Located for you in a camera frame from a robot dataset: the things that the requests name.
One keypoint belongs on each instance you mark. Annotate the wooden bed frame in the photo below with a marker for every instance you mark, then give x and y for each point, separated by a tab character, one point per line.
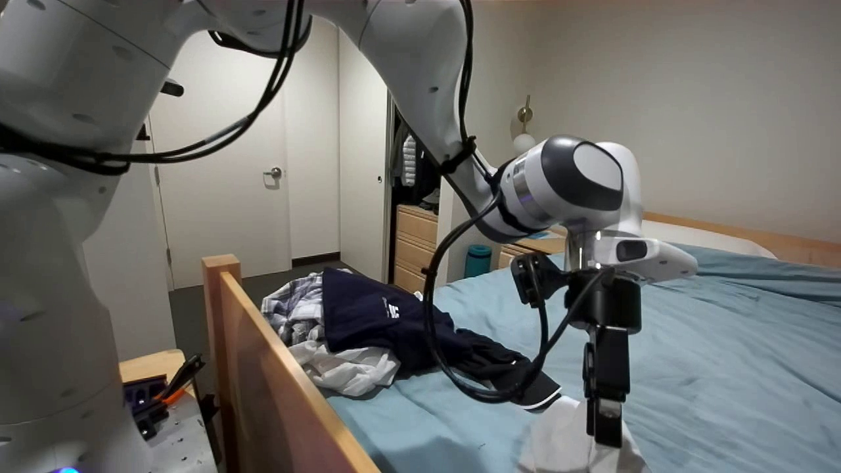
262	383

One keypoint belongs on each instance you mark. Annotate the hanging grey garment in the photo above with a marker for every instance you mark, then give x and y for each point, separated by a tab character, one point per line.
416	161

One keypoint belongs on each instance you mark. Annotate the white pillow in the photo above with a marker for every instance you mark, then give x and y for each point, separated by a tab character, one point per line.
718	237

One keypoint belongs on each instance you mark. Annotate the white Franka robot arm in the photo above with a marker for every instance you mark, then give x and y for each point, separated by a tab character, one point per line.
53	262

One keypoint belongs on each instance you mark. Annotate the round wall lamp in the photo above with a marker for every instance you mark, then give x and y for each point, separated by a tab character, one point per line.
523	140

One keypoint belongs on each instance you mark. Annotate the navy blue garment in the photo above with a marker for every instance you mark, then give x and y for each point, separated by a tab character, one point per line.
368	315

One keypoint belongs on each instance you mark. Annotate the black orange hand tools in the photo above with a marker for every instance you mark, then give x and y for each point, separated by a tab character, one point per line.
160	398

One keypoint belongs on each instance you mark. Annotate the small wooden stool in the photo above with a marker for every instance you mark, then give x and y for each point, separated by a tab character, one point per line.
147	363

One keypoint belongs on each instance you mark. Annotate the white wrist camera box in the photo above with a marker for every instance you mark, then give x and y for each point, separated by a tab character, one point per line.
653	256

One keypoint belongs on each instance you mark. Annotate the wooden drawer dresser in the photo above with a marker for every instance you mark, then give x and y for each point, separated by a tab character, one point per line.
416	250

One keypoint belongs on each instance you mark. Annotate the black mounting bracket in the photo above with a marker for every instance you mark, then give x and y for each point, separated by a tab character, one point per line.
170	88

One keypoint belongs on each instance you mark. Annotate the white t-shirt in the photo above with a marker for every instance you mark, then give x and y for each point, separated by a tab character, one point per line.
350	369

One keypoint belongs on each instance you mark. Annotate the teal waste bin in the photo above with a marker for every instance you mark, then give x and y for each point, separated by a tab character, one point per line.
477	261

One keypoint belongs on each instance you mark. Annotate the white room door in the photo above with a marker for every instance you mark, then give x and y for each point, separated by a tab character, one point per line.
218	159

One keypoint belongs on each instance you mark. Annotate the white closet door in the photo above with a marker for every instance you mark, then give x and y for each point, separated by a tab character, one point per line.
361	159

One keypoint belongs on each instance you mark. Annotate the light blue bed sheet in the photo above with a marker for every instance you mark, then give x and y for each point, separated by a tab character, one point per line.
745	349

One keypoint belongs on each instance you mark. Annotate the grey plaid shirt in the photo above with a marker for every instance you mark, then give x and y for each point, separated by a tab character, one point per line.
290	306

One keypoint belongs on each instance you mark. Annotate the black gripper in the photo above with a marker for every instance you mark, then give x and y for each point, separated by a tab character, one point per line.
607	303

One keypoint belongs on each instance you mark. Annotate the white clothing piece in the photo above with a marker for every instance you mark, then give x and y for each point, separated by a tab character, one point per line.
559	441

